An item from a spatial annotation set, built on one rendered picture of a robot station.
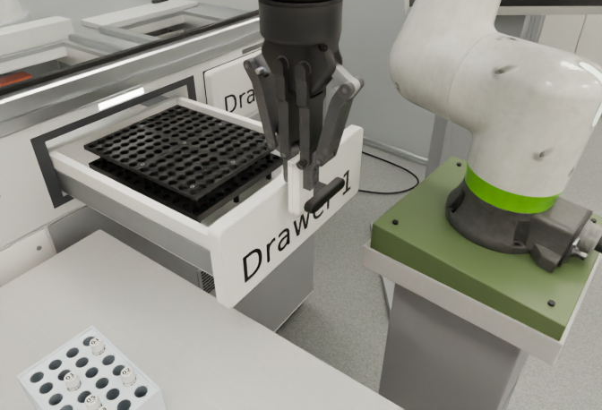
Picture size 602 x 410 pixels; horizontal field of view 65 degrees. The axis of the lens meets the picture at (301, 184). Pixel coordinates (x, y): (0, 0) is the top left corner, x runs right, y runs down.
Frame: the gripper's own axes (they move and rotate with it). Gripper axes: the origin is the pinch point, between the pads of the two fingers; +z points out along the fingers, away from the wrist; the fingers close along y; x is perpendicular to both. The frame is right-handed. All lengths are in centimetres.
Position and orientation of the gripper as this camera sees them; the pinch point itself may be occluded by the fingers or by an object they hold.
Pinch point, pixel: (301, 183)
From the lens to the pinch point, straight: 52.6
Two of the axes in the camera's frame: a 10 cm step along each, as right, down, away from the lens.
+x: 5.8, -4.5, 6.8
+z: 0.0, 8.4, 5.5
